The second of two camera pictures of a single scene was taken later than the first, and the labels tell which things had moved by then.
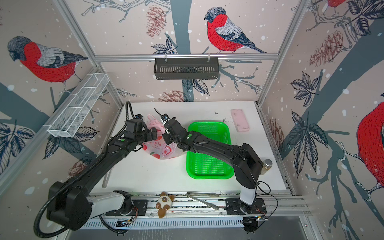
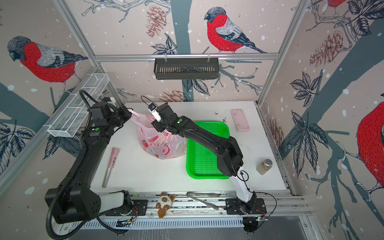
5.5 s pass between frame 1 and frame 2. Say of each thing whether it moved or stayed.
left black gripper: moved
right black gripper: moved
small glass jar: stayed
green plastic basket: stayed
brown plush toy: stayed
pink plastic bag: stayed
